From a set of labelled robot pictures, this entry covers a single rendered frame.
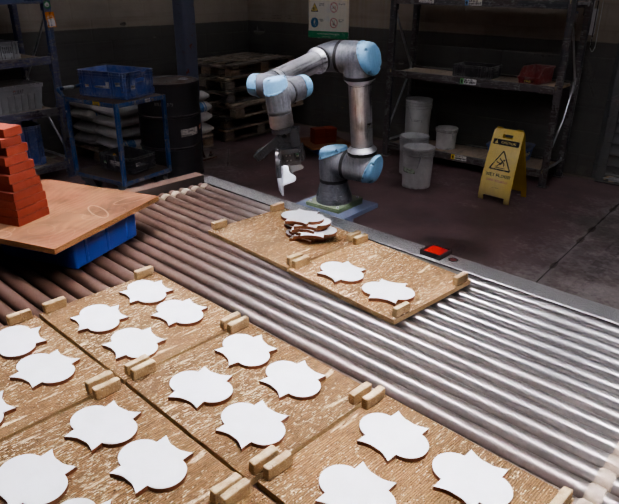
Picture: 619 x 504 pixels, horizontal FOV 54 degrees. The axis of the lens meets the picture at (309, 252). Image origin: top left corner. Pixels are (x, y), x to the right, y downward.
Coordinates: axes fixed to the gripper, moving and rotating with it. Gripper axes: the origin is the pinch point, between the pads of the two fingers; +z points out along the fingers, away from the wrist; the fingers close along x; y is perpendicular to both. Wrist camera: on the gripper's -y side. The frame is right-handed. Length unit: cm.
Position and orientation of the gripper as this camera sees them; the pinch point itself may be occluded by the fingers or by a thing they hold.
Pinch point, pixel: (286, 188)
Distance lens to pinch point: 199.7
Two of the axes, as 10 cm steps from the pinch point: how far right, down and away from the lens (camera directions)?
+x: 1.9, -4.3, 8.8
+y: 9.7, -0.5, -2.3
